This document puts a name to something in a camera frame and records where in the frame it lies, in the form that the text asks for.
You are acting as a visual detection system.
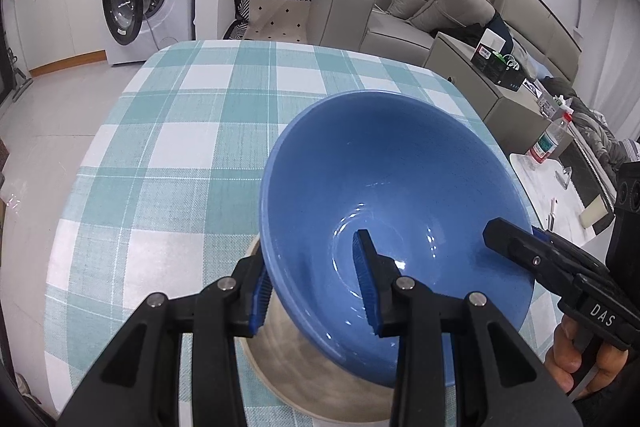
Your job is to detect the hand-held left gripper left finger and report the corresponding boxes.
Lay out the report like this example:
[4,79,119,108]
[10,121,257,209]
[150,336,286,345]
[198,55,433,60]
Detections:
[57,252,273,427]

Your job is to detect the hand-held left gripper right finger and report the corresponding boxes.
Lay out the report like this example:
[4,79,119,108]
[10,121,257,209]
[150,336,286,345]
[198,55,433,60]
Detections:
[351,228,583,427]

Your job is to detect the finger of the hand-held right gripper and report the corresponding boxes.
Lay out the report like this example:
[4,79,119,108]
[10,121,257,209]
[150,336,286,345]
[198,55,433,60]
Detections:
[531,227,610,270]
[482,217,623,298]

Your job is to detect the cream plate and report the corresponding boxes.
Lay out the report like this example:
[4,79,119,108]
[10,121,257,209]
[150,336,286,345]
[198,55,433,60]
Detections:
[239,234,401,425]

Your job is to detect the blue bowl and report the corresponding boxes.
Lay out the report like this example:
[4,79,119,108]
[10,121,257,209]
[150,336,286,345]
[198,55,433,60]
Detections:
[259,90,535,390]

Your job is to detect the person's right forearm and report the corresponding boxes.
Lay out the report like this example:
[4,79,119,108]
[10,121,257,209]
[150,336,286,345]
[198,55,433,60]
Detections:
[570,352,640,427]

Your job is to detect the person's right hand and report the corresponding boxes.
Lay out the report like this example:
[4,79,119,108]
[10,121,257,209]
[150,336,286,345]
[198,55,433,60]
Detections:
[544,312,631,395]

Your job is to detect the white side table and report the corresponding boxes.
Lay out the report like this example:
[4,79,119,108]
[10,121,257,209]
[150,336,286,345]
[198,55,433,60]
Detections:
[509,134,616,248]

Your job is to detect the clear plastic water bottle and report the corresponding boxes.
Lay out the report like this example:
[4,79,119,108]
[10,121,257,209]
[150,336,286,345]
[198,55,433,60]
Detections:
[529,109,573,165]

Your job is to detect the grey quilt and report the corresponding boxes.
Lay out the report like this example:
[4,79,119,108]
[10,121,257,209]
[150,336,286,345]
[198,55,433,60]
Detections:
[545,77,640,168]

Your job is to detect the white carton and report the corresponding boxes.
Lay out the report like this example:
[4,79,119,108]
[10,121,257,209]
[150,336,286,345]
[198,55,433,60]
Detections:
[537,94,573,118]

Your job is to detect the black open box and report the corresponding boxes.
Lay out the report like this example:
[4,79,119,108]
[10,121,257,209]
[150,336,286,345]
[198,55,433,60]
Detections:
[472,44,526,92]

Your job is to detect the grey bedside cabinet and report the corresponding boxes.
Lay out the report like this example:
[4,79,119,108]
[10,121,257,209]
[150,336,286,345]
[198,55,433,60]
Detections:
[425,32,551,142]

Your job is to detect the teal checked tablecloth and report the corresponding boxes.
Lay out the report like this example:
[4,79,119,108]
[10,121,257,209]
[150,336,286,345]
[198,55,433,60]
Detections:
[44,39,568,427]

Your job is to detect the beige upholstered headboard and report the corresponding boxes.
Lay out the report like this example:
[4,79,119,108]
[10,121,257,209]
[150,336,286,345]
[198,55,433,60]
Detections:
[505,0,583,82]

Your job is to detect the white box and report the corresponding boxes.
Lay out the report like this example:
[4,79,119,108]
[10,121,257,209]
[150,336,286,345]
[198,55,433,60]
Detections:
[477,29,506,58]

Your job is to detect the dark jacket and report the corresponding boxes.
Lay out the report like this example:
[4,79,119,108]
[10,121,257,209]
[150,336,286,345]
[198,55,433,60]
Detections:
[440,12,516,52]

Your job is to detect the grey sofa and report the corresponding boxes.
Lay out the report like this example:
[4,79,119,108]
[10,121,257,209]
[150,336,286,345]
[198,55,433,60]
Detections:
[307,0,506,68]

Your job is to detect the geometric patterned pet bed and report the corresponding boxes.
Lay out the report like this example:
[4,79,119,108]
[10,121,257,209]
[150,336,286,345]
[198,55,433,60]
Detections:
[222,0,318,44]

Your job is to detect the grey stick vacuum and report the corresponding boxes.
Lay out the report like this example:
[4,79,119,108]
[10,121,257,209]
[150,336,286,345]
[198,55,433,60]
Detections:
[7,49,33,102]

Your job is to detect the white kitchen counter cabinet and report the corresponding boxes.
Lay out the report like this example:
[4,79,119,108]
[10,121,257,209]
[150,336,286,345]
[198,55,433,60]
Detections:
[5,0,108,75]

